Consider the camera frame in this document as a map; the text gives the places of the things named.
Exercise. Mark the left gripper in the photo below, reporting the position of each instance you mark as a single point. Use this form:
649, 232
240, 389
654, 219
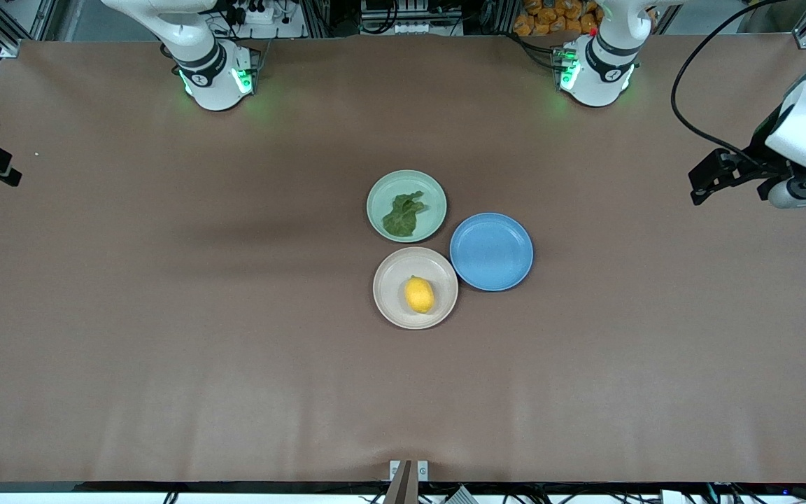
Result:
760, 152

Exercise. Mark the yellow lemon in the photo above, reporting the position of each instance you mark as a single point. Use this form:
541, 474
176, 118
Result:
419, 295

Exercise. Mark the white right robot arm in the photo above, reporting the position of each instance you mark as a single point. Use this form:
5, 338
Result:
207, 63

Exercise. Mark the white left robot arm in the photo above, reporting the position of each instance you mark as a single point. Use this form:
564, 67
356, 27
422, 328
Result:
606, 63

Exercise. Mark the green lettuce leaf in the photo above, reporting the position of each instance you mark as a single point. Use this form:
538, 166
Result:
403, 213

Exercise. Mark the bag of orange items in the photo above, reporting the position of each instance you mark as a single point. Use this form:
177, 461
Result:
550, 17

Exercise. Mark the blue plate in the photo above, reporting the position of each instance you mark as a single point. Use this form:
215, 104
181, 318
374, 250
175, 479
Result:
491, 252

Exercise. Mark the white power strip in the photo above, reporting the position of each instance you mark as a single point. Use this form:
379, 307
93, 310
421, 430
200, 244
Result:
263, 15

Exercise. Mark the mint green plate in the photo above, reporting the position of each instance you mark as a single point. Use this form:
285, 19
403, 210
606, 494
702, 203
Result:
425, 189

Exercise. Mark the off-white plate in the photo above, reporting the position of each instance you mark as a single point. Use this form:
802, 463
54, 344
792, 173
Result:
392, 280

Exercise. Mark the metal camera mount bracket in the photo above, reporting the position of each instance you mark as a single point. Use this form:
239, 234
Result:
403, 486

